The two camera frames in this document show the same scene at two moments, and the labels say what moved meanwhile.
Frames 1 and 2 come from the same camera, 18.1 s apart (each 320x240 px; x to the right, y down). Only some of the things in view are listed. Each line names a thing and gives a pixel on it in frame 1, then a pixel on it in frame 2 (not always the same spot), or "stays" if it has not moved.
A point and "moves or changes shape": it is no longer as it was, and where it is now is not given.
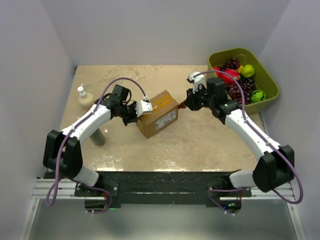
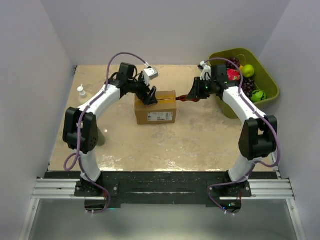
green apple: [247, 71] stays
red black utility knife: [181, 106] -> [184, 98]
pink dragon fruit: [231, 72] stays
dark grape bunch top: [233, 63] stays
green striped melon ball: [258, 95] stays
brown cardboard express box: [165, 112] moves or changes shape
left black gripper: [134, 118] -> [151, 99]
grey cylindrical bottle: [98, 138] stays
